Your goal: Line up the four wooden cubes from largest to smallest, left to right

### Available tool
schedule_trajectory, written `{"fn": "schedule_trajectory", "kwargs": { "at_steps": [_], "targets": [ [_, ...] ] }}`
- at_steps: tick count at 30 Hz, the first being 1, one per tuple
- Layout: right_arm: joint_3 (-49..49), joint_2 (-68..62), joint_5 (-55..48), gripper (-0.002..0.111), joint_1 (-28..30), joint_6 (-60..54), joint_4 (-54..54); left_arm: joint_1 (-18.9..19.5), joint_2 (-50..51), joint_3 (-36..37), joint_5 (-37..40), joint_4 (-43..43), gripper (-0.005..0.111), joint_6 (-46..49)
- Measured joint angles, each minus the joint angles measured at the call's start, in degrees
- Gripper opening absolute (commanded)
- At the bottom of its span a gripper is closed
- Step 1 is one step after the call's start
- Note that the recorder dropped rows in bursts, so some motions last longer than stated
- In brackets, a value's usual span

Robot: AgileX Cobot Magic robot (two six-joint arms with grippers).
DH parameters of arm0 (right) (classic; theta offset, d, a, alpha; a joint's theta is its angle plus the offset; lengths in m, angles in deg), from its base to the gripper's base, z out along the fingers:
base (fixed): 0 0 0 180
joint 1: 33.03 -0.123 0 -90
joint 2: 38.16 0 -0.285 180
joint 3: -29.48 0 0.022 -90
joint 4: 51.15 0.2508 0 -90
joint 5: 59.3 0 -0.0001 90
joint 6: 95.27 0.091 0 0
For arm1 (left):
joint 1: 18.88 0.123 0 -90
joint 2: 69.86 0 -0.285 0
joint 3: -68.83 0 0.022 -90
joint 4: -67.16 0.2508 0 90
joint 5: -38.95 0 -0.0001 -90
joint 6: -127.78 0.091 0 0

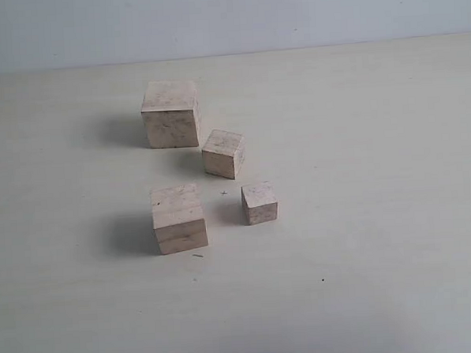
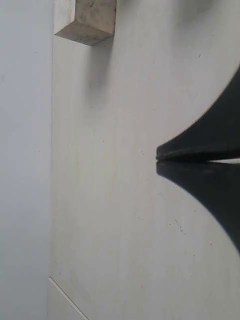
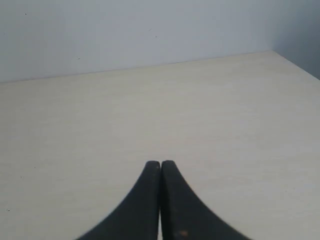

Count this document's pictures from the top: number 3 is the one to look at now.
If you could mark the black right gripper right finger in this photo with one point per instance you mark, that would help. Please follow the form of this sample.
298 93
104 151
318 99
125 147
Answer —
183 215

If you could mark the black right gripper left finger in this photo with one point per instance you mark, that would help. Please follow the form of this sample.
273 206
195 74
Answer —
137 216

